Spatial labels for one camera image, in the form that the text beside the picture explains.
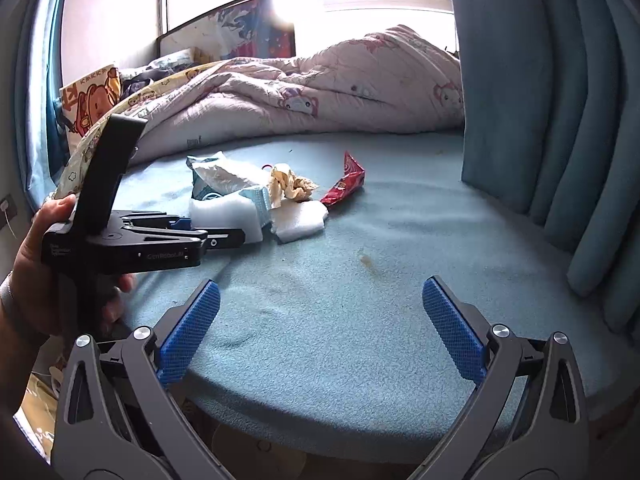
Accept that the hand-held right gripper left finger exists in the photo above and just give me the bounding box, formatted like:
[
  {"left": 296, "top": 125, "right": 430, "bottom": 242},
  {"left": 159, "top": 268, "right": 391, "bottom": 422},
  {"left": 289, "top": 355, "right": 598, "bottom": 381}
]
[{"left": 50, "top": 279, "right": 236, "bottom": 480}]

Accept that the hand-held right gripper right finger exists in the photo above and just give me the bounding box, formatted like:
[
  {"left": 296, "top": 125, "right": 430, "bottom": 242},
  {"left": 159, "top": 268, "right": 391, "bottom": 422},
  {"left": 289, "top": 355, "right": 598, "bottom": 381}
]
[{"left": 405, "top": 276, "right": 592, "bottom": 480}]

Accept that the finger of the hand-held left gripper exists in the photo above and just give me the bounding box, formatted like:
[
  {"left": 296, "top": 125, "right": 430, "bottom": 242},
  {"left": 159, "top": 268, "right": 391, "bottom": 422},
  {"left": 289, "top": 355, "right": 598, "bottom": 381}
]
[
  {"left": 131, "top": 227, "right": 247, "bottom": 252},
  {"left": 119, "top": 211, "right": 195, "bottom": 229}
]

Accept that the white foam block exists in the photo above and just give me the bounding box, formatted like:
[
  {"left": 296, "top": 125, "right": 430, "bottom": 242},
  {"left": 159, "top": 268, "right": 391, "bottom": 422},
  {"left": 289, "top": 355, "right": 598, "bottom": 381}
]
[{"left": 188, "top": 194, "right": 264, "bottom": 245}]

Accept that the white paper tissue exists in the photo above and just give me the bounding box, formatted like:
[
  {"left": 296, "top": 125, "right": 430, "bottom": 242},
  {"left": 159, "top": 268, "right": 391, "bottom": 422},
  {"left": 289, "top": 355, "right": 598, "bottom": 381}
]
[{"left": 270, "top": 201, "right": 329, "bottom": 244}]

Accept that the person's left hand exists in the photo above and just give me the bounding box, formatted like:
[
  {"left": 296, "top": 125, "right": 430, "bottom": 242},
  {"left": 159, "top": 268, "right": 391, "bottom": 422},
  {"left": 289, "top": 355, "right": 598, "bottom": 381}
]
[{"left": 12, "top": 194, "right": 137, "bottom": 347}]

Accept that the yellow cartoon blanket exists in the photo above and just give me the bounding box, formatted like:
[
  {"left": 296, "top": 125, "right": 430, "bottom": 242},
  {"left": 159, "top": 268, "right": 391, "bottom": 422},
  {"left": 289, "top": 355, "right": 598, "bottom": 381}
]
[{"left": 54, "top": 60, "right": 241, "bottom": 200}]

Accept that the blue face mask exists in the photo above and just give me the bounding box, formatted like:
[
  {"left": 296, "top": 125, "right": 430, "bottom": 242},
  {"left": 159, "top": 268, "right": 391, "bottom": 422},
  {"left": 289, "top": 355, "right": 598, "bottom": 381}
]
[{"left": 239, "top": 185, "right": 281, "bottom": 222}]

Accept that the white teal wipes packet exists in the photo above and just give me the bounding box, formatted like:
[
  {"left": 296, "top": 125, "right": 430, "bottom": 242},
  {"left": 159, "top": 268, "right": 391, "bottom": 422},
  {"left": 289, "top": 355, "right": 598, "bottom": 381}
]
[{"left": 186, "top": 151, "right": 271, "bottom": 201}]

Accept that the orange cartoon pillow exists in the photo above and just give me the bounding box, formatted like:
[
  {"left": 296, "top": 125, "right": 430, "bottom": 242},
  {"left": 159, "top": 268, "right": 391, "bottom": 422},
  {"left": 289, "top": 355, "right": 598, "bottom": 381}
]
[{"left": 60, "top": 64, "right": 124, "bottom": 139}]

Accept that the crumpled brown paper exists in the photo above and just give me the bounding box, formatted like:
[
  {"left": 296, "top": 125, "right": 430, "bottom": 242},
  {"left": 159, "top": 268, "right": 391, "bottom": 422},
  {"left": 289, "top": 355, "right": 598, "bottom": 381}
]
[{"left": 270, "top": 162, "right": 320, "bottom": 204}]

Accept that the dark patterned cloth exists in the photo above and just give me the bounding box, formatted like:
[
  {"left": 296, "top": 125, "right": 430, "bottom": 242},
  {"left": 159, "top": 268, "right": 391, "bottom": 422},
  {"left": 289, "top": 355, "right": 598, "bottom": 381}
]
[{"left": 120, "top": 56, "right": 201, "bottom": 96}]

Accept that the blue curtain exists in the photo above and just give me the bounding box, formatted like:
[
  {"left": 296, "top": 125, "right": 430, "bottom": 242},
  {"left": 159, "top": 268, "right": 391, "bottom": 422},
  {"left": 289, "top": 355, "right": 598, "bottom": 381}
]
[{"left": 14, "top": 0, "right": 77, "bottom": 202}]

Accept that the bed with blue sheet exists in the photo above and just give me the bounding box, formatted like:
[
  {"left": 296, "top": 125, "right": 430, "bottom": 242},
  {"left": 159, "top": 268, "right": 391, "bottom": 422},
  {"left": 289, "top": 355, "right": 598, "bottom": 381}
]
[{"left": 30, "top": 127, "right": 621, "bottom": 463}]

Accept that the red snack wrapper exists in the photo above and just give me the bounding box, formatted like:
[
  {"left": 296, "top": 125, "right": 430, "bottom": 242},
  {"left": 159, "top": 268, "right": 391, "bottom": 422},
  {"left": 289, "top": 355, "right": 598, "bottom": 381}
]
[{"left": 320, "top": 151, "right": 367, "bottom": 207}]

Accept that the yellow cloth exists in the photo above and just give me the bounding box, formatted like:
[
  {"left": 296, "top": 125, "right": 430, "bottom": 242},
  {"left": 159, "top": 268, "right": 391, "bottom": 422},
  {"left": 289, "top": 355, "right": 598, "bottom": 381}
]
[{"left": 15, "top": 360, "right": 66, "bottom": 441}]

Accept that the pink cartoon quilt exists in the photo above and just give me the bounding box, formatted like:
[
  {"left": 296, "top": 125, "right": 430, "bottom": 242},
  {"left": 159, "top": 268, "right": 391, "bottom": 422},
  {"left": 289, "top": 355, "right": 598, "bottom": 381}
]
[{"left": 135, "top": 25, "right": 466, "bottom": 163}]

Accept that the printed headboard panel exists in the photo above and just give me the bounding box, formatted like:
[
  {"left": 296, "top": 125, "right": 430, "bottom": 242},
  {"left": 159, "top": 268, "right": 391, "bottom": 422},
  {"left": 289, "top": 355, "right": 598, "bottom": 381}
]
[{"left": 159, "top": 0, "right": 297, "bottom": 63}]

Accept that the teal curtain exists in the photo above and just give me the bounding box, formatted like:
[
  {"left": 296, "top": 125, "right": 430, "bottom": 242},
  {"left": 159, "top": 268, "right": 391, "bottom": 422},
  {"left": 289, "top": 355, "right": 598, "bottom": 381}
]
[{"left": 446, "top": 0, "right": 640, "bottom": 332}]

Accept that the window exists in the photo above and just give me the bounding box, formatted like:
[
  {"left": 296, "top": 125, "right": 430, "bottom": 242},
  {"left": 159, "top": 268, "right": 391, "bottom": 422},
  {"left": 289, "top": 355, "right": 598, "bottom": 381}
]
[{"left": 160, "top": 0, "right": 461, "bottom": 41}]

